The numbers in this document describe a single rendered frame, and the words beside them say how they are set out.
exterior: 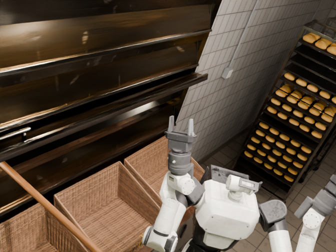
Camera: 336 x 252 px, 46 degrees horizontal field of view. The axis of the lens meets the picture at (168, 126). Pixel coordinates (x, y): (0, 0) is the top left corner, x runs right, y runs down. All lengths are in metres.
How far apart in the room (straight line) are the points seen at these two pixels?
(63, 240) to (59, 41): 1.12
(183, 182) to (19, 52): 0.79
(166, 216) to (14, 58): 0.83
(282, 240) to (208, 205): 0.36
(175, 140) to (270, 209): 0.61
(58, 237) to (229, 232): 0.99
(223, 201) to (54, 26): 1.02
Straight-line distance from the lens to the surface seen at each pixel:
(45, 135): 1.74
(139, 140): 2.71
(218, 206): 1.76
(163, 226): 1.58
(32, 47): 1.64
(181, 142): 1.49
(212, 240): 1.89
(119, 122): 2.42
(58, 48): 1.73
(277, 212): 1.88
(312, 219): 1.72
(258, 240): 3.89
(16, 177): 1.88
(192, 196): 1.75
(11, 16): 1.53
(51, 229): 2.37
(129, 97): 2.24
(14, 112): 1.75
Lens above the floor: 2.49
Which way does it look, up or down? 31 degrees down
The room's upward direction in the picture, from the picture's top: 20 degrees clockwise
